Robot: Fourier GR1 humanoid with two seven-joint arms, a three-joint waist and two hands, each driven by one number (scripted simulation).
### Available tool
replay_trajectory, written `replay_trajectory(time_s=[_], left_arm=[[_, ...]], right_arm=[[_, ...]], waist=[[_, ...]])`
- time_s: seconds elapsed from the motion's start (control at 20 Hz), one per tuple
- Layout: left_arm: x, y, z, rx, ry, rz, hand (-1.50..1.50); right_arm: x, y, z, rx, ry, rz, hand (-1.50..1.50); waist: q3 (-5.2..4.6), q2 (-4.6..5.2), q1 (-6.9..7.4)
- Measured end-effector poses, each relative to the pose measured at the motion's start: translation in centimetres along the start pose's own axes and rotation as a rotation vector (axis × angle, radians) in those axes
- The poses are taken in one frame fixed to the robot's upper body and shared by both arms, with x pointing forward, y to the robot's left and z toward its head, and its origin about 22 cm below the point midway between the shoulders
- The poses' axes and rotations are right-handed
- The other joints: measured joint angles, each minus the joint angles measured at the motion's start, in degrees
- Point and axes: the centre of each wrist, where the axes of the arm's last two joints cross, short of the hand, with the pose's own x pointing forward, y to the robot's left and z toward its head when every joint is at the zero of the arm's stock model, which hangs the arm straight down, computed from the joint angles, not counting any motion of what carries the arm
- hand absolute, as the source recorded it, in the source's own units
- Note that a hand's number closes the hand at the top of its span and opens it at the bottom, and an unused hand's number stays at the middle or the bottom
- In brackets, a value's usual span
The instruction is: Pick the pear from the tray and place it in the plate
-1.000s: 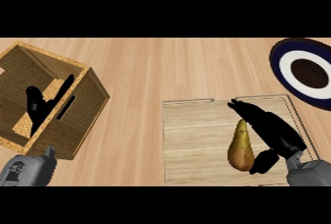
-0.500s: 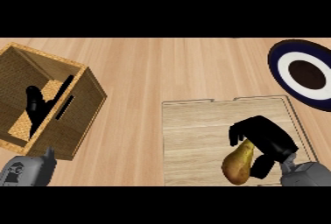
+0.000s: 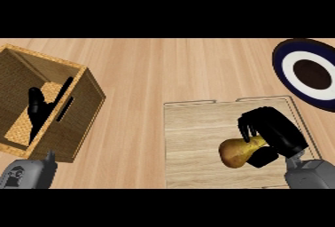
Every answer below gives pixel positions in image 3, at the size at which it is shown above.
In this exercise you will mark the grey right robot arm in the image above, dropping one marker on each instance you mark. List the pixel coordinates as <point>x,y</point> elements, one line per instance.
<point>308,173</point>

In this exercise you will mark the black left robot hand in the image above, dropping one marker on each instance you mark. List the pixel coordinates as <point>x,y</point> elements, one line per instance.
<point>38,111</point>

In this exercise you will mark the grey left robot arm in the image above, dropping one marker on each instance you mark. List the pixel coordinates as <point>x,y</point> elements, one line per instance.
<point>26,174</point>

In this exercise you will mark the yellow-brown pear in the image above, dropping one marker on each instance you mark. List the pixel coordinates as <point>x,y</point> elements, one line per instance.
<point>240,151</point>

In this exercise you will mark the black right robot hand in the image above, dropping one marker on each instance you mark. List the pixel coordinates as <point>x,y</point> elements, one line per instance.
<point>276,130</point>

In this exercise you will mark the brown wicker box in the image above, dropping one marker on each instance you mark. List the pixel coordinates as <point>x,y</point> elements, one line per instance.
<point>50,102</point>

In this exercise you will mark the dark blue and white plate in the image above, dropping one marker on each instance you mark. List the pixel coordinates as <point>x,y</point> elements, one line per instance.
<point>310,74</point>

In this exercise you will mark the pale wooden tray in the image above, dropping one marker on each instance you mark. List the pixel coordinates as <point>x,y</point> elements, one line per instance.
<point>225,144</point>

